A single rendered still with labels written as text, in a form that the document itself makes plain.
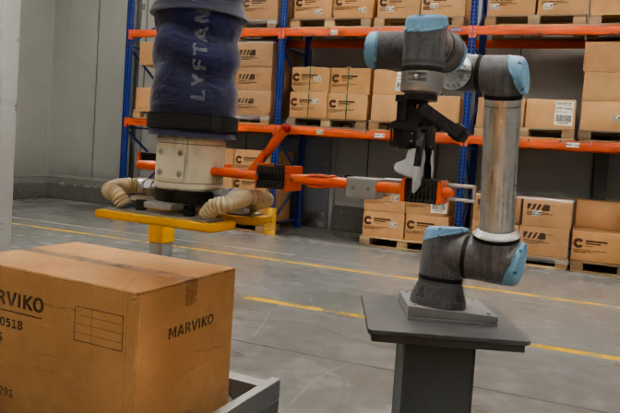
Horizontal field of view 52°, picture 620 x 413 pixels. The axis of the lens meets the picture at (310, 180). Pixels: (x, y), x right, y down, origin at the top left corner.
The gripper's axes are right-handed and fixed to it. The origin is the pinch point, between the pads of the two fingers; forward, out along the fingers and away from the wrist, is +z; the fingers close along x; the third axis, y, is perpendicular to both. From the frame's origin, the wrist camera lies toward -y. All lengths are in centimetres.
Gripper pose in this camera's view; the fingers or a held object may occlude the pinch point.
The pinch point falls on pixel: (423, 188)
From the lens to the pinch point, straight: 139.0
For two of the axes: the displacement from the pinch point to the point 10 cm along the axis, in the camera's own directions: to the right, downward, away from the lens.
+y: -9.1, -0.8, 4.2
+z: -0.7, 10.0, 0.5
